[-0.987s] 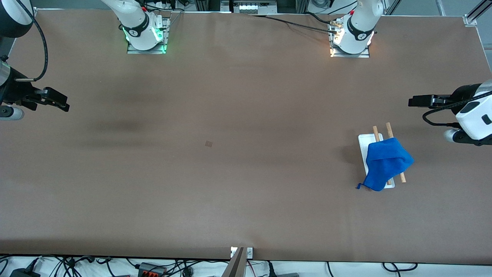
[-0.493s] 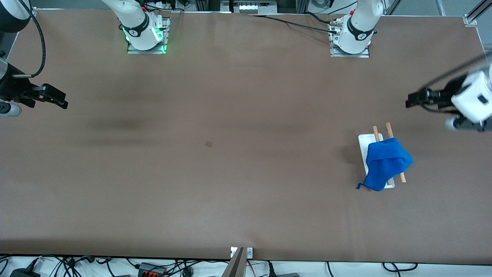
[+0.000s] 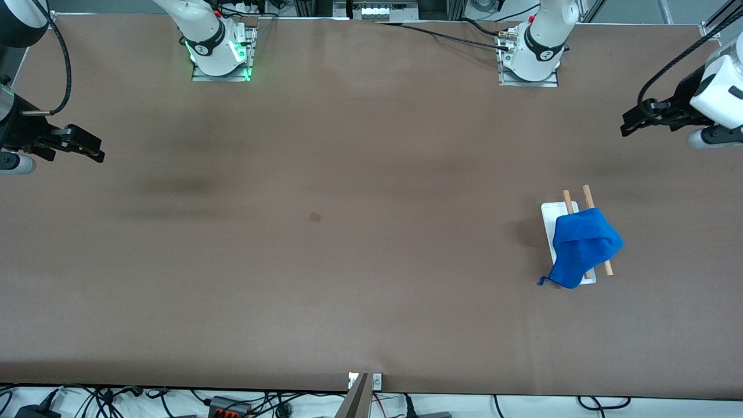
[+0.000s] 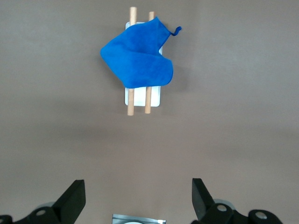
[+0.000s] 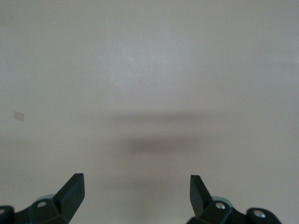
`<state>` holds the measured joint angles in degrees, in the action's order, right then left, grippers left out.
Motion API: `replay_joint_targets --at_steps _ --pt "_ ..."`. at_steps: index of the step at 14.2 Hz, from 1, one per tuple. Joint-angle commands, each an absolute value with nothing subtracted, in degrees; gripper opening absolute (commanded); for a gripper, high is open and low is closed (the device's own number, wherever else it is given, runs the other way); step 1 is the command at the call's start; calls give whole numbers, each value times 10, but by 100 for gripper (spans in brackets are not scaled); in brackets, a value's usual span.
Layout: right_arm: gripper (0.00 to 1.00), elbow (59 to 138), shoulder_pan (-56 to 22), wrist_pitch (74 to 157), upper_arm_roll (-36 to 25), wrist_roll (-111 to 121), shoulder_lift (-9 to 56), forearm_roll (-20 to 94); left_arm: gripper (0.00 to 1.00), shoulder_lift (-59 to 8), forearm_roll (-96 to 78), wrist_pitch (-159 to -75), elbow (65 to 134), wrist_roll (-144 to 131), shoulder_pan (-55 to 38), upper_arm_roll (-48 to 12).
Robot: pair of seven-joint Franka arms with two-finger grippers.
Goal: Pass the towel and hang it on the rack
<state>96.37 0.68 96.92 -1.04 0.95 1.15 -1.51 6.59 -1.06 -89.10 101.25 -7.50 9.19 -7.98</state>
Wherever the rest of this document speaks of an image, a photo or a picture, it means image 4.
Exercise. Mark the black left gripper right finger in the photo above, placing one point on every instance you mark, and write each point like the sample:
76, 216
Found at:
208, 211

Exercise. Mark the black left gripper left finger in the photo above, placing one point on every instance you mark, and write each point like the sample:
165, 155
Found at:
67, 207

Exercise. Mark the blue microfibre towel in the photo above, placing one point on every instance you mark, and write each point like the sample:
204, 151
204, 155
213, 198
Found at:
140, 63

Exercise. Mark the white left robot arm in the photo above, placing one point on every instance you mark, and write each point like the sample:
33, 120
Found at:
137, 223

